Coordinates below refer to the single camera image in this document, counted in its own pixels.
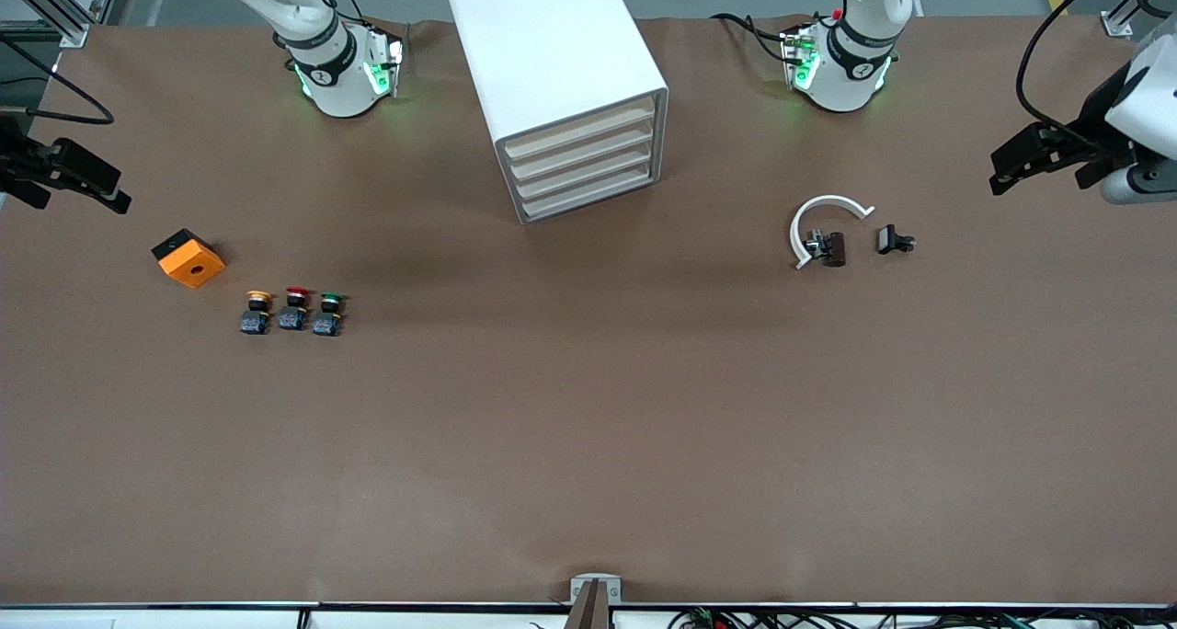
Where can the yellow push button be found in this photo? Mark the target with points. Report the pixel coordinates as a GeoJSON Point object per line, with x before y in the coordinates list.
{"type": "Point", "coordinates": [256, 321]}

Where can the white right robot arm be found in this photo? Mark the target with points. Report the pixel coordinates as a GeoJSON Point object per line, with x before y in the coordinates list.
{"type": "Point", "coordinates": [336, 91]}

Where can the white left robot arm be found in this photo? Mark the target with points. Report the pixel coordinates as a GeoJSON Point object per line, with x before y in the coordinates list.
{"type": "Point", "coordinates": [851, 82]}

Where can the red push button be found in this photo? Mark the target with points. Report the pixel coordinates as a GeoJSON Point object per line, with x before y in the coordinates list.
{"type": "Point", "coordinates": [293, 318]}

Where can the brown table cover mat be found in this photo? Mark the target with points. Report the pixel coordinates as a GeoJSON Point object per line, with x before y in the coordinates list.
{"type": "Point", "coordinates": [588, 445]}

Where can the metal base connector plug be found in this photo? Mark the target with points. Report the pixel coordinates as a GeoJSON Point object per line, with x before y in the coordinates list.
{"type": "Point", "coordinates": [798, 59]}

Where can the orange black button box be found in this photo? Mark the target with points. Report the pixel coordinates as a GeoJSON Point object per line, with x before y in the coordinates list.
{"type": "Point", "coordinates": [193, 266]}

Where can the small black clip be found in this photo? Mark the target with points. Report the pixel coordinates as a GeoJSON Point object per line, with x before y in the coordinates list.
{"type": "Point", "coordinates": [888, 239]}

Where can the green push button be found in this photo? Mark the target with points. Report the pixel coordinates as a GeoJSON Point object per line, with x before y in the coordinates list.
{"type": "Point", "coordinates": [326, 324]}

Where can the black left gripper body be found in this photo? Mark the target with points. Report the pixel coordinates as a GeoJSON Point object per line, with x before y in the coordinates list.
{"type": "Point", "coordinates": [1101, 114]}

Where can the dark brown terminal block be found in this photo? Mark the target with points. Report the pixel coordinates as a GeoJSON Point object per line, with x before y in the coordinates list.
{"type": "Point", "coordinates": [835, 249]}

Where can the grey metal mount bracket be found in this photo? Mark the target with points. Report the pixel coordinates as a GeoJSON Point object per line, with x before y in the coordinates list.
{"type": "Point", "coordinates": [596, 601]}

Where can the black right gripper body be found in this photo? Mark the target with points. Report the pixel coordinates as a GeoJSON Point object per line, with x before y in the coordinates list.
{"type": "Point", "coordinates": [20, 163]}

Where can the aluminium frame profile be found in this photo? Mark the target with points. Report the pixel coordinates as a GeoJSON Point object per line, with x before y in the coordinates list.
{"type": "Point", "coordinates": [1117, 24]}
{"type": "Point", "coordinates": [55, 13]}

